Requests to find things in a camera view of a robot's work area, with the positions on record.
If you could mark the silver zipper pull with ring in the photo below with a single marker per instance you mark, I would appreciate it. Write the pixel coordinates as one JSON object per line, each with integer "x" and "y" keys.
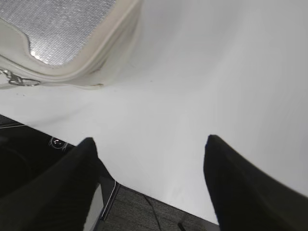
{"x": 17, "y": 80}

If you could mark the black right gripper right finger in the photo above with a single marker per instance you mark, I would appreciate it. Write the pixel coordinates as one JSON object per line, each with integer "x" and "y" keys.
{"x": 245, "y": 198}

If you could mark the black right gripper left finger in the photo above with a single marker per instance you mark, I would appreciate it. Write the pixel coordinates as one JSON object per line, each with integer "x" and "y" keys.
{"x": 59, "y": 199}

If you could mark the cream canvas zipper bag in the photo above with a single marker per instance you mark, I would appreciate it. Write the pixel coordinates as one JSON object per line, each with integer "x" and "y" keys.
{"x": 80, "y": 43}

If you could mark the dark base with round emblem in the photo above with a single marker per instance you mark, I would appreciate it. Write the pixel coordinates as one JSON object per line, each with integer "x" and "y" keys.
{"x": 38, "y": 151}

